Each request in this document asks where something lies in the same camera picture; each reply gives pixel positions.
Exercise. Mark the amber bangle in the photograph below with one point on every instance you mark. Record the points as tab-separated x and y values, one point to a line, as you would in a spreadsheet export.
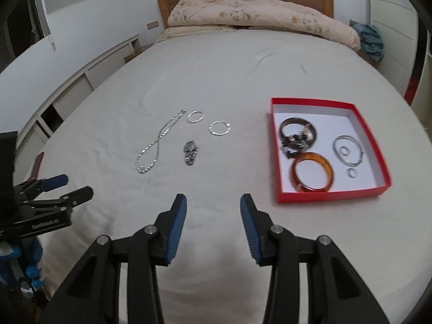
325	165

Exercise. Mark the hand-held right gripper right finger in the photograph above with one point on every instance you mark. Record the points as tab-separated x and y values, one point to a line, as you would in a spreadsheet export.
251	229

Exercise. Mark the twisted silver hoop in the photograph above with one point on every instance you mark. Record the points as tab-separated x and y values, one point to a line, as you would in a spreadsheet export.
211	128

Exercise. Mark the silver pendant watch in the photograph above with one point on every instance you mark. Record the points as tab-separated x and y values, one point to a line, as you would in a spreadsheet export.
190	152

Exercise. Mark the red jewelry box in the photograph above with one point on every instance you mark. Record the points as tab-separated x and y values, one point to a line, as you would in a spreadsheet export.
368	175

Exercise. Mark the white wardrobe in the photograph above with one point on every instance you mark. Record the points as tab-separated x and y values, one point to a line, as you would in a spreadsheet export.
391	13

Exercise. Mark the red object by wardrobe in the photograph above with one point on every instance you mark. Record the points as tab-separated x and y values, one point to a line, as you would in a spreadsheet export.
411	84

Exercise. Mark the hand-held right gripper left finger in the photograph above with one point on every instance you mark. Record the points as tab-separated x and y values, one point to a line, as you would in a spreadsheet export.
175	229

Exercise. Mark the cream pillow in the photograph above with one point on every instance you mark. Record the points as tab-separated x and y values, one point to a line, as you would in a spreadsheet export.
182	31

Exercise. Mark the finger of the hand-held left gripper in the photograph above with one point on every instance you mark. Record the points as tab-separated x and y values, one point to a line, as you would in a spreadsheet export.
54	182
74	197

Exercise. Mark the wall switch plate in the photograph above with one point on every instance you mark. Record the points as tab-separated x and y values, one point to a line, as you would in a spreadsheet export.
153	25

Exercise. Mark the thin silver bangle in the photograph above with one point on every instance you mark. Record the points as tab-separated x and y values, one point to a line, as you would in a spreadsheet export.
334	148

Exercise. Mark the beige floral quilt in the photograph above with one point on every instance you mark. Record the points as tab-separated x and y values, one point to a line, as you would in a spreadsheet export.
270	13

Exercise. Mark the dark brown bangle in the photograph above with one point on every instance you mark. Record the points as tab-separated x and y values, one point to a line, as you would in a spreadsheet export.
287	121

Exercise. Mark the blue crumpled clothes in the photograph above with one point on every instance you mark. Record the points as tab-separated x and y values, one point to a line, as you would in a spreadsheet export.
371	40

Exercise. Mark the white low window cabinet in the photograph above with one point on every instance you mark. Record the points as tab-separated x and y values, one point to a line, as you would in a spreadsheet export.
67	91

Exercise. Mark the thin silver hoop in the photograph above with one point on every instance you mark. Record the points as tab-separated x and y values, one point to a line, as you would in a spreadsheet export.
189	116

